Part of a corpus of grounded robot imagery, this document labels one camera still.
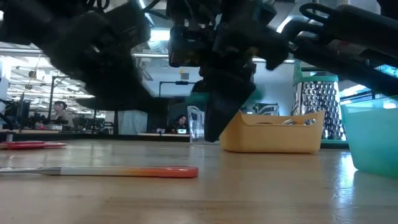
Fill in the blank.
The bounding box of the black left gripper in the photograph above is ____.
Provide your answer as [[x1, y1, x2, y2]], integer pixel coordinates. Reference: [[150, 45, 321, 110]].
[[167, 0, 290, 144]]

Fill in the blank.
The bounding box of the clear plastic bin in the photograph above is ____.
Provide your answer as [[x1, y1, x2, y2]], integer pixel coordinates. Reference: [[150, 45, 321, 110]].
[[187, 104, 280, 144]]

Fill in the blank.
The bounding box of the orange plastic bin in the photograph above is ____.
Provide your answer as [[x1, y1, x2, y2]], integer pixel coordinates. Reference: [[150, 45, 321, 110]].
[[218, 109, 326, 154]]

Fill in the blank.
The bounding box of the steel scoop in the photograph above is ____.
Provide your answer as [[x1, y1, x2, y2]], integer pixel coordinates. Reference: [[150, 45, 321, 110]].
[[279, 118, 315, 126]]

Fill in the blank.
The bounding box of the orange-tipped white peeler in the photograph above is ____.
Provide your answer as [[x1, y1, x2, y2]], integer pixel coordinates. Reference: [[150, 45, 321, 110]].
[[0, 165, 200, 179]]

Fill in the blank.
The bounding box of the black-handled utensil white label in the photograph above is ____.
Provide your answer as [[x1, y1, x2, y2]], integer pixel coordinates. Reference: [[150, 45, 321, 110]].
[[280, 19, 398, 98]]

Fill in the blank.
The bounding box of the red utensil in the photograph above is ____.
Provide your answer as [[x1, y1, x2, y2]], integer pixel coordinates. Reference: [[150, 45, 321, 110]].
[[0, 140, 67, 151]]

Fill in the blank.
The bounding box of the grey fabric partition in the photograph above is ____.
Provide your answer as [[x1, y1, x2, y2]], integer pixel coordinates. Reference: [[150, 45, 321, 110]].
[[117, 109, 149, 135]]

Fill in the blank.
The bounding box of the teal plastic bin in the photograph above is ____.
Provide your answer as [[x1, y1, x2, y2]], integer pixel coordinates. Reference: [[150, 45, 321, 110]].
[[340, 95, 398, 179]]

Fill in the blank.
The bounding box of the black gantry frame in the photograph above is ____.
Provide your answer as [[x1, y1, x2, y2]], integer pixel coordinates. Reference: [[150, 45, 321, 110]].
[[158, 80, 201, 99]]

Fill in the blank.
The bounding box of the steel box grater teal handle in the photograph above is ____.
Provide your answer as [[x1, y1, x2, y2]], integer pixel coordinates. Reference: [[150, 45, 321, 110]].
[[290, 62, 348, 149]]

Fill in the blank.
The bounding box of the black aluminium table frame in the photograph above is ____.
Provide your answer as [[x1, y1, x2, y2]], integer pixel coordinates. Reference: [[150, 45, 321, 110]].
[[0, 132, 191, 142]]

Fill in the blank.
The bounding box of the black rack frame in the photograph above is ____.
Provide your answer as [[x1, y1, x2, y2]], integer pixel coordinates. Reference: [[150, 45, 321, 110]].
[[48, 75, 97, 131]]

